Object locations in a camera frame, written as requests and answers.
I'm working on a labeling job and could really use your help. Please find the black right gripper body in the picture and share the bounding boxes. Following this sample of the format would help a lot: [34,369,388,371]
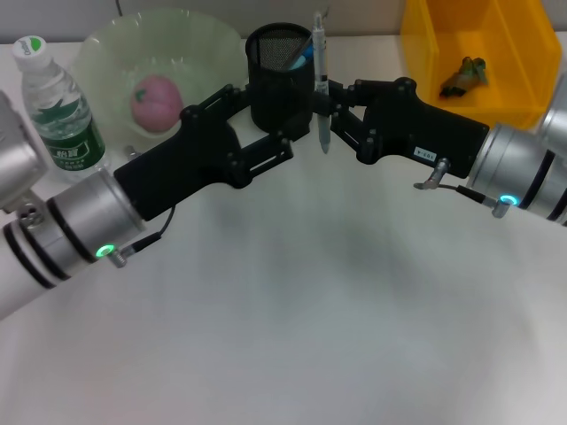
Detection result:
[358,79,490,178]

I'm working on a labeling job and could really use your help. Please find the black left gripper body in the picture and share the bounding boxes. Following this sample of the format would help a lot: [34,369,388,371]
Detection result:
[113,105,249,221]

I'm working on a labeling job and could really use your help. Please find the silver ballpoint pen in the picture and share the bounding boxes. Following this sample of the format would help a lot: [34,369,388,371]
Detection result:
[312,11,333,155]

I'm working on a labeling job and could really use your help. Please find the blue and teal scissors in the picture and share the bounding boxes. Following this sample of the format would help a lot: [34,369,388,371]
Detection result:
[291,46,316,71]

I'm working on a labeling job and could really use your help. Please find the pink toy peach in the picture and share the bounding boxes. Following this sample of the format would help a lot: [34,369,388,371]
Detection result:
[129,74,185,134]

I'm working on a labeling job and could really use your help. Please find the clear bottle with green label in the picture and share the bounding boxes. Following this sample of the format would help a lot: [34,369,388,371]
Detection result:
[12,35,112,185]

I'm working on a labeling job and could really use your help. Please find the black mesh pen cup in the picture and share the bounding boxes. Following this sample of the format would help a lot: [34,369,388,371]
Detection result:
[245,24,320,134]

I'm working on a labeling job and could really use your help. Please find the translucent green fruit bowl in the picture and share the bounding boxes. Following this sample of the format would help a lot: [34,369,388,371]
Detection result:
[73,8,249,147]

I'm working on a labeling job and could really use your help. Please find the yellow plastic bin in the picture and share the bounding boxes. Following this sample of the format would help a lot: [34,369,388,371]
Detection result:
[400,0,563,132]

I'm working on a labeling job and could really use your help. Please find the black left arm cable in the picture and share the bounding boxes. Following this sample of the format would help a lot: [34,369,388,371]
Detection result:
[113,207,178,269]

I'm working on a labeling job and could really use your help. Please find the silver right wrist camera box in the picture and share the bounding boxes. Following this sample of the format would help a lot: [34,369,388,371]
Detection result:
[538,73,567,147]

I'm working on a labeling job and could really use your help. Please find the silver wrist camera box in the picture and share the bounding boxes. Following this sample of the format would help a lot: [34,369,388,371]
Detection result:
[538,73,567,147]
[0,90,50,213]

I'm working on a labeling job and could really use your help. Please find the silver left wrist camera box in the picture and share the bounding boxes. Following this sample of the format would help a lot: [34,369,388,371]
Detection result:
[0,90,50,213]

